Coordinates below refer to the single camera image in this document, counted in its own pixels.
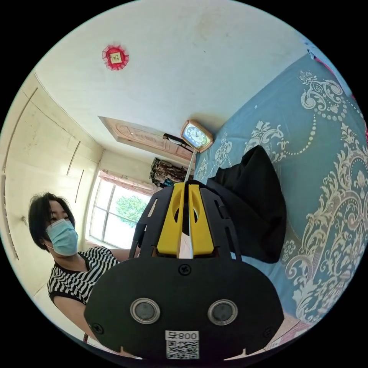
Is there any pink patterned curtain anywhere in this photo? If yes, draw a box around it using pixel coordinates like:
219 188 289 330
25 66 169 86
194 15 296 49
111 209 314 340
99 169 158 197

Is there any window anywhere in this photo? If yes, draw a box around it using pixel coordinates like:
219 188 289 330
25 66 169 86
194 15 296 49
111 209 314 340
87 172 153 251

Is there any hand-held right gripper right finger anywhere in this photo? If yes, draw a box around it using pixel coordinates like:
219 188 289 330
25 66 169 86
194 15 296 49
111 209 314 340
188 183 215 257

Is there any dark patterned hanging cloth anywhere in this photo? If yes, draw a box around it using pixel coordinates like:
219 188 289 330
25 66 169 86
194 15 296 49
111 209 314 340
149 157 189 188

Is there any wall clock with copper frame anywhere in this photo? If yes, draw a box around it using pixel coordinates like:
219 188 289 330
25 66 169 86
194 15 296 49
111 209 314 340
180 119 215 153

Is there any black jacket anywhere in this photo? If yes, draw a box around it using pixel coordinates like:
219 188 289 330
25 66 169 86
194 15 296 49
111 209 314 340
207 145 288 264

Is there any wooden door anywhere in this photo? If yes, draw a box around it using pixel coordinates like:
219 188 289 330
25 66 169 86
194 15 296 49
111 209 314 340
97 116 198 162

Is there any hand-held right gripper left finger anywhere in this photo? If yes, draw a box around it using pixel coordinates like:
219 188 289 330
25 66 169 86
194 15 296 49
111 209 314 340
156 182 185 257

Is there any red round wall ornament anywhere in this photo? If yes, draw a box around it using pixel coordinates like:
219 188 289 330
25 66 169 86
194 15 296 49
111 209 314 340
102 44 130 71

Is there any bed with blue ornamented sheet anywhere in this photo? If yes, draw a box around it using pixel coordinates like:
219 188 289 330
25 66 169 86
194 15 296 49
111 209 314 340
193 53 368 326

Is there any person's body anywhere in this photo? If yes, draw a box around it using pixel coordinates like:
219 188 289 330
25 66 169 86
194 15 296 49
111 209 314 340
28 192 142 343

